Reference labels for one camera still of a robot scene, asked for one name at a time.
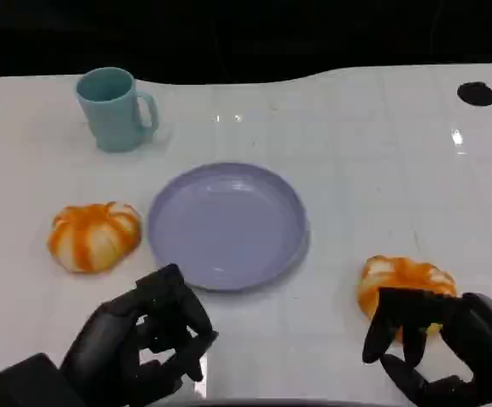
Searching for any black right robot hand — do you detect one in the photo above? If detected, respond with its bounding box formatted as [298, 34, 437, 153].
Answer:
[362, 287, 492, 407]

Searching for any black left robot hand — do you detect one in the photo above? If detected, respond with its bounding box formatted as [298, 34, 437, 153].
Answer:
[59, 262, 220, 407]

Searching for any orange and white bread roll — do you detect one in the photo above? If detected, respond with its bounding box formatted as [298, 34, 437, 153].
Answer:
[47, 202, 143, 274]
[358, 254, 458, 344]

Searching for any lilac plate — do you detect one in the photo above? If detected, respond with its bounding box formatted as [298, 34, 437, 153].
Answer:
[147, 162, 310, 293]

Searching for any pale green mug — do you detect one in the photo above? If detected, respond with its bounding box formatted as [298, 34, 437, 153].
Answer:
[75, 66, 160, 153]

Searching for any black round table grommet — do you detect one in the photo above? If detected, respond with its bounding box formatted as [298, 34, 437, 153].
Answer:
[456, 81, 492, 107]

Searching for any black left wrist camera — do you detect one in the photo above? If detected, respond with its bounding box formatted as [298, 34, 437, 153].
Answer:
[0, 354, 86, 407]

